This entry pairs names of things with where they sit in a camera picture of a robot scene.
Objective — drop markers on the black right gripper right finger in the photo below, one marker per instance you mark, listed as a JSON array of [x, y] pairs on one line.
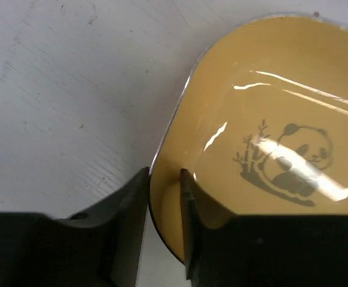
[[261, 250]]

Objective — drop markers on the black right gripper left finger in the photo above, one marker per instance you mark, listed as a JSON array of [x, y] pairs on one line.
[[98, 246]]

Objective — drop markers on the yellow square panda dish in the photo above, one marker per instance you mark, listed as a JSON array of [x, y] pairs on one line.
[[261, 126]]

